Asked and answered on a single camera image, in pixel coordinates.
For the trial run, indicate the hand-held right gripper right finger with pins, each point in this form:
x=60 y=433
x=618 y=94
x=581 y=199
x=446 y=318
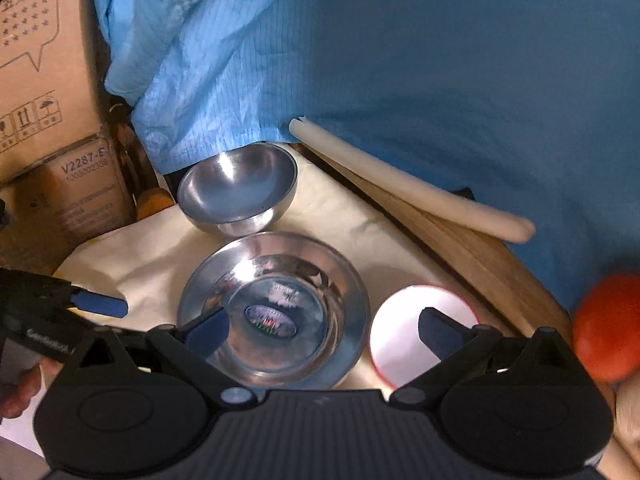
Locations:
x=440 y=334

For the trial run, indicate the blue work coat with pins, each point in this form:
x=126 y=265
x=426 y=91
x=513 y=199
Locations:
x=400 y=60

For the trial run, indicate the person's left hand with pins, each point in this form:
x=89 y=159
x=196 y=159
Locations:
x=20 y=390

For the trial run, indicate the large cardboard box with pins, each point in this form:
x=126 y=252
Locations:
x=45 y=60

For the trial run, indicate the deep steel bowl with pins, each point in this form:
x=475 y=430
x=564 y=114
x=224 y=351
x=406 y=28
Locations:
x=235 y=185

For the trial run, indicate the orange wooden piece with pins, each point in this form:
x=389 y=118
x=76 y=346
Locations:
x=152 y=204

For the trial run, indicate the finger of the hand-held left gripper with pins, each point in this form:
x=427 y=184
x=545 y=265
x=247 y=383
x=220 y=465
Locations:
x=100 y=305

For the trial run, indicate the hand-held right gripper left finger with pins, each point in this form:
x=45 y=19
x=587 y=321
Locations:
x=209 y=334

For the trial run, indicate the small labelled cardboard box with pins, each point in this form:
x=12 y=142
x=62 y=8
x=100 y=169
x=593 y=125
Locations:
x=75 y=200

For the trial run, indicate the white foam rod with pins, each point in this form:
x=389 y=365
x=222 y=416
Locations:
x=400 y=180

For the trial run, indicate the red-orange tomato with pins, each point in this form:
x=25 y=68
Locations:
x=610 y=325

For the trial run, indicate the shallow steel plate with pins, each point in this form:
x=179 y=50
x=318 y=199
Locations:
x=300 y=280

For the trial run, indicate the white red-rimmed bowl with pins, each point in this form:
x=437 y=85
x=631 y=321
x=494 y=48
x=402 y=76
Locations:
x=400 y=330

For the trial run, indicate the white crumpled paper sheet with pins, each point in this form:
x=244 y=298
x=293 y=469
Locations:
x=125 y=260

